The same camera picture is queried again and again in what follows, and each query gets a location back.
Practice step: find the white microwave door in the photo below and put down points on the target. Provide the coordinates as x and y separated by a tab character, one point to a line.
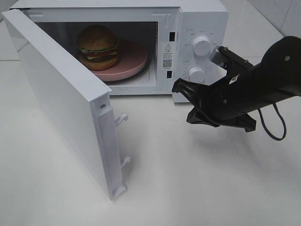
74	99

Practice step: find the glass microwave turntable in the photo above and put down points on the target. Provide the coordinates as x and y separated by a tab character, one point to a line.
133	77

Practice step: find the white microwave oven body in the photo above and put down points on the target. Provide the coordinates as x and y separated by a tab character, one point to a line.
147	22

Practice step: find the toy hamburger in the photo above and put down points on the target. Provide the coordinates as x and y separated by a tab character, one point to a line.
98	48

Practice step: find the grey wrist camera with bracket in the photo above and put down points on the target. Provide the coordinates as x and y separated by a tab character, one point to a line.
228	60

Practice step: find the white warning label sticker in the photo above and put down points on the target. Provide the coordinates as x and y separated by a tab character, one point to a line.
167	52

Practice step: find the pink round plate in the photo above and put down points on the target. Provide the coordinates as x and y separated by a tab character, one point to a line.
132	59

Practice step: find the upper white power knob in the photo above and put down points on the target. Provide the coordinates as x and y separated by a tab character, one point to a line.
201	45

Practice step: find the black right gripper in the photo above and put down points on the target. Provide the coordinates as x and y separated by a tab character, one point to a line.
226	104

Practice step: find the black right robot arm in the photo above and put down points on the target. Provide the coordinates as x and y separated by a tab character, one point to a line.
278	76

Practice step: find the white timer knob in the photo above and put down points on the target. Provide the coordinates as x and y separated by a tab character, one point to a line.
197	74

